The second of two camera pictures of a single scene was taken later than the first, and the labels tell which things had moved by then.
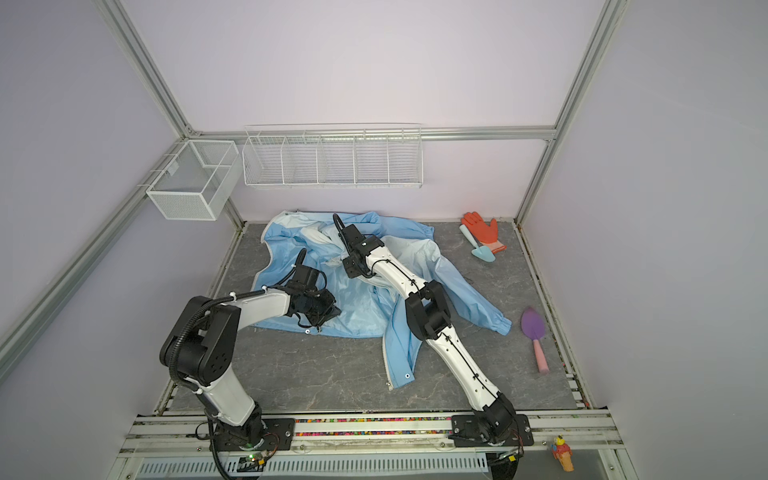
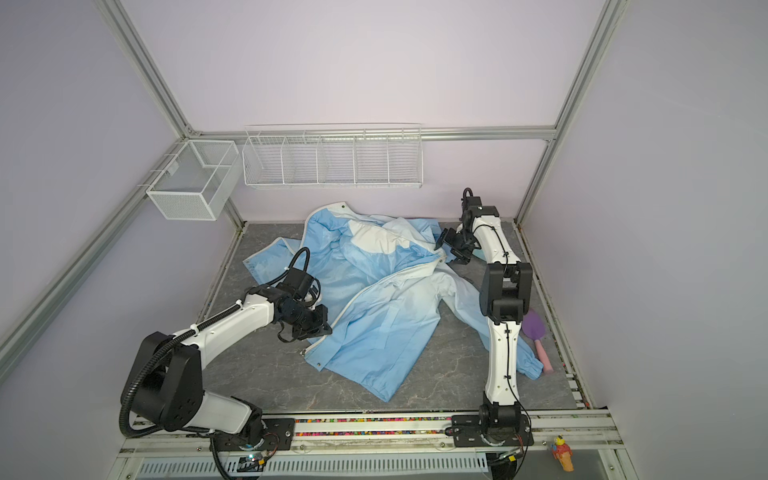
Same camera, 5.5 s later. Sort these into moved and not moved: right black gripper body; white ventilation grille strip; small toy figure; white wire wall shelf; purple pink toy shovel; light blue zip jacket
Moved: right black gripper body; light blue zip jacket
Not moved: small toy figure; white wire wall shelf; purple pink toy shovel; white ventilation grille strip
